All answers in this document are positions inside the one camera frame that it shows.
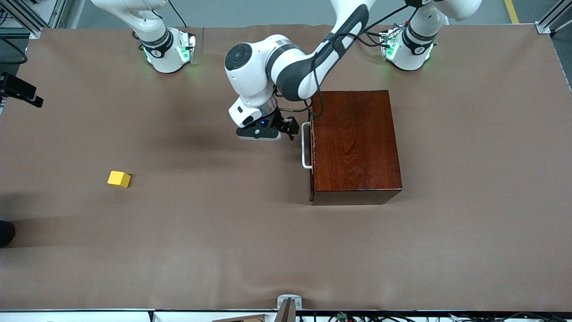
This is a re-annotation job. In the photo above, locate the light wood drawer white handle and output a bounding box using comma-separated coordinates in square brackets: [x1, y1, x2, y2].
[302, 93, 316, 202]

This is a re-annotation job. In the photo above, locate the yellow block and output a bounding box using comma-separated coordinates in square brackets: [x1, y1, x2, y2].
[107, 171, 131, 189]

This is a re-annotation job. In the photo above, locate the dark red wooden cabinet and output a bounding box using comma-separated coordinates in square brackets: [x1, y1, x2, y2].
[310, 90, 403, 206]

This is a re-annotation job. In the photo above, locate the black ribbed round object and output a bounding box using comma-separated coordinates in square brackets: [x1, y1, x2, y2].
[0, 220, 16, 248]

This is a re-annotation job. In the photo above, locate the brown table cover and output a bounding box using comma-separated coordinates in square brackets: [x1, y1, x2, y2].
[0, 23, 572, 312]

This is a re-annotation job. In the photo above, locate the brown cardboard piece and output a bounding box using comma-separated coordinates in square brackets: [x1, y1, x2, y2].
[211, 314, 269, 322]

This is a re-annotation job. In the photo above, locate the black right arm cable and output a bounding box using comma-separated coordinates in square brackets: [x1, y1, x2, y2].
[0, 36, 28, 64]

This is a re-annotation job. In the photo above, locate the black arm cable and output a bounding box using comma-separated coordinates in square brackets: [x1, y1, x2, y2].
[273, 4, 418, 118]
[0, 36, 28, 64]

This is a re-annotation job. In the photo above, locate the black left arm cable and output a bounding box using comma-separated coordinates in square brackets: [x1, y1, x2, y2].
[273, 4, 418, 118]

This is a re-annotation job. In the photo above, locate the aluminium frame post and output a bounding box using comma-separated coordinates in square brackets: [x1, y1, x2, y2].
[0, 0, 85, 40]
[535, 0, 572, 36]

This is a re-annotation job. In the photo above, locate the thin black base cable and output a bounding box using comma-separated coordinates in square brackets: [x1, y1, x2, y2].
[167, 0, 188, 28]

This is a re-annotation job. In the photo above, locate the silver metal bracket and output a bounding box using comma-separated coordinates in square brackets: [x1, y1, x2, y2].
[277, 294, 303, 322]

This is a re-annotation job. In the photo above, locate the black cable bundle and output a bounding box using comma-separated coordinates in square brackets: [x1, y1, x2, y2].
[299, 312, 572, 322]

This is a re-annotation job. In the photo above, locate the white table edge rail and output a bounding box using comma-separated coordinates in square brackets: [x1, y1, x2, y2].
[0, 309, 280, 322]

